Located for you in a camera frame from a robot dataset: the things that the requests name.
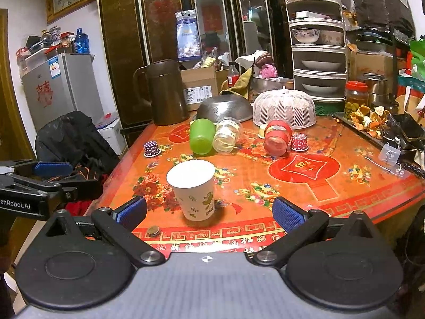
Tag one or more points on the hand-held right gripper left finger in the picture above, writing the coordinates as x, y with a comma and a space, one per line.
130, 212

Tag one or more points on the green plastic cup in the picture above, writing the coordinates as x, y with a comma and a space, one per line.
202, 136

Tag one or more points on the red printed table cover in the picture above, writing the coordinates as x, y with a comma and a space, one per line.
332, 186

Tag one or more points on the large black bag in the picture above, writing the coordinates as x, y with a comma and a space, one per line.
381, 3

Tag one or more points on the small yellow cup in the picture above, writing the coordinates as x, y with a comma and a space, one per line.
262, 131

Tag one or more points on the coin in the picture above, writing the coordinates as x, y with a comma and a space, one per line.
153, 231

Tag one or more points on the cola bottle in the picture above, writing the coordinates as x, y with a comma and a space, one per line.
233, 76

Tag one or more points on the black backpack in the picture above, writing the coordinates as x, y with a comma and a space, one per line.
71, 139

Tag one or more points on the green shopping bag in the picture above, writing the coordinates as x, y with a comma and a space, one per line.
418, 59

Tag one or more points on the metal colander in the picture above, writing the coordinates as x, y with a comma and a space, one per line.
224, 108

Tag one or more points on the plain cardboard box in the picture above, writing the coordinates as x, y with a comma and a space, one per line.
372, 63

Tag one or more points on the blue snack bag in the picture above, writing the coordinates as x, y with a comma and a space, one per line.
188, 36

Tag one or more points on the stainless steel pot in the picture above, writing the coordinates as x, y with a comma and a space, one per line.
377, 88

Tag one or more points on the red plastic cup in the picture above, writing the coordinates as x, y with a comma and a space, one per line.
277, 138

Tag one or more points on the tray of orange peels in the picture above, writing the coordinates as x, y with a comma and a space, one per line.
368, 119

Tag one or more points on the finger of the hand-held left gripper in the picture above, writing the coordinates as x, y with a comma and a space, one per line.
53, 169
49, 188

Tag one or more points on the blue patterned bowl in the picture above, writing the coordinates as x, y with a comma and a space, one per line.
305, 36

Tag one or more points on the glass jar with red lid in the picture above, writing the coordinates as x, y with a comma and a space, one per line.
356, 101

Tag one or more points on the clear plastic storage box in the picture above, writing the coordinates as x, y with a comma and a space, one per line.
36, 60

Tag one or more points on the grey small refrigerator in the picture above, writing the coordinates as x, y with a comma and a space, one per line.
63, 89

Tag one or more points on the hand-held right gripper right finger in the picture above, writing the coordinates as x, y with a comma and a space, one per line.
288, 214

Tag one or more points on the olive green cloth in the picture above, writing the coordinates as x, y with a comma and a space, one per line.
240, 84

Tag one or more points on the stacked dish rack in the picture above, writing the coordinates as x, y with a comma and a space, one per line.
332, 104

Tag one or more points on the clear plastic cup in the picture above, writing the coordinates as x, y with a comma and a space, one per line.
227, 136

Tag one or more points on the cardboard box with label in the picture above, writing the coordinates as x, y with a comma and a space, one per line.
199, 88

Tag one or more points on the brown plastic pitcher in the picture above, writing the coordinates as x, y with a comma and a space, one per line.
167, 93

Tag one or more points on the white plate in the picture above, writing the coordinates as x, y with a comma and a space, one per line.
320, 88
320, 64

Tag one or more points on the clear plastic hook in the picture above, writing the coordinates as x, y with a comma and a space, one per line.
390, 155

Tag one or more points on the white mesh food cover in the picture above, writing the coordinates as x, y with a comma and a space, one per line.
284, 108

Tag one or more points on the pale patterned bowl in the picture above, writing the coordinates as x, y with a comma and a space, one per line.
332, 38

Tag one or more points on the red dotted paper cup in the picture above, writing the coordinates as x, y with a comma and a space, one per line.
299, 142

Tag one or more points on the purple dotted paper cup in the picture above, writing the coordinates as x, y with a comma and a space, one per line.
151, 149

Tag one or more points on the white floral paper cup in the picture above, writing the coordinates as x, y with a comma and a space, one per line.
196, 196

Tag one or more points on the pink plastic bag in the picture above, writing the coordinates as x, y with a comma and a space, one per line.
268, 71

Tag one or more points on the blue water bottle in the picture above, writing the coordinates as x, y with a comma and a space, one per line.
81, 42

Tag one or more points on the dark brown mirrored wardrobe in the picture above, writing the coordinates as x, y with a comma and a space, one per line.
126, 40

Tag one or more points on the white carton box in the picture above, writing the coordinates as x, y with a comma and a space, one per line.
113, 136

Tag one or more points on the metal basin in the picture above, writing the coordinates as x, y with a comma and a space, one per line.
272, 84

